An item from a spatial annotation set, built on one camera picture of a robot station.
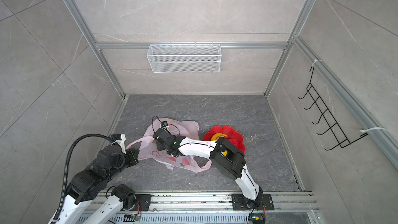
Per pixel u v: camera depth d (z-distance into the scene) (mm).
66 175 444
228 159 524
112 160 497
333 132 631
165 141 661
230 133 953
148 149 770
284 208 740
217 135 942
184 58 1004
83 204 434
